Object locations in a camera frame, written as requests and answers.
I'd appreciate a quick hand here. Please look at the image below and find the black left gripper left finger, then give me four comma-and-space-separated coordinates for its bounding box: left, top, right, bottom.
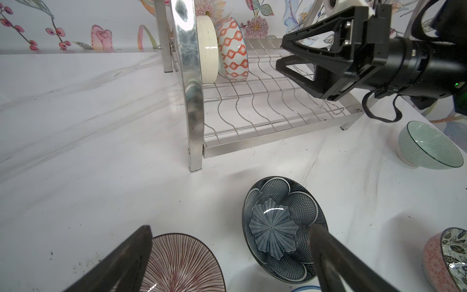
66, 225, 153, 292

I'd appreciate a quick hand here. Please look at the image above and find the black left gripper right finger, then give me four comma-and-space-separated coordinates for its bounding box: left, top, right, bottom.
309, 225, 397, 292

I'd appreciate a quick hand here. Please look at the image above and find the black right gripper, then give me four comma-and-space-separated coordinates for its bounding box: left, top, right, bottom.
276, 4, 431, 101

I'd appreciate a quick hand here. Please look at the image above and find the blue geometric red bowl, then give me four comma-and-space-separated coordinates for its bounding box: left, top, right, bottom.
216, 17, 249, 82

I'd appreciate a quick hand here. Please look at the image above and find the cream white bowl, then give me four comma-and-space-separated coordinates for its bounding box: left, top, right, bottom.
197, 15, 219, 85

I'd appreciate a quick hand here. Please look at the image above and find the stainless steel dish rack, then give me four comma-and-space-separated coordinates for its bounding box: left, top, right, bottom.
153, 1, 363, 172

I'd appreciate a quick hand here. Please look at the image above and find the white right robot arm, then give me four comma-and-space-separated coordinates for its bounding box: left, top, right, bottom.
276, 1, 467, 115

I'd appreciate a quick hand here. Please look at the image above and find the blue yellow patterned bowl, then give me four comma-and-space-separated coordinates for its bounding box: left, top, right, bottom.
292, 285, 322, 292

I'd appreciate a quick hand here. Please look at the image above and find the pink striped bowl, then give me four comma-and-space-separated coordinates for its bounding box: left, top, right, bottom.
140, 233, 226, 292

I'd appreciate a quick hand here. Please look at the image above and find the dark petal pattern bowl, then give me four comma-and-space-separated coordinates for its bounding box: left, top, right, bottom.
242, 176, 328, 284

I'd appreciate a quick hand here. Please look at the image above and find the black white floral bowl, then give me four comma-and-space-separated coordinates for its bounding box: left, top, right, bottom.
423, 228, 467, 292

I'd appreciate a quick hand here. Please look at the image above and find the pale green bowl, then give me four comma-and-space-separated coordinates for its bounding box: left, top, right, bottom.
396, 120, 464, 170

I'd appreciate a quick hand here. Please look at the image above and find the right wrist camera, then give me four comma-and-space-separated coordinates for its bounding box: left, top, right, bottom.
323, 0, 375, 17

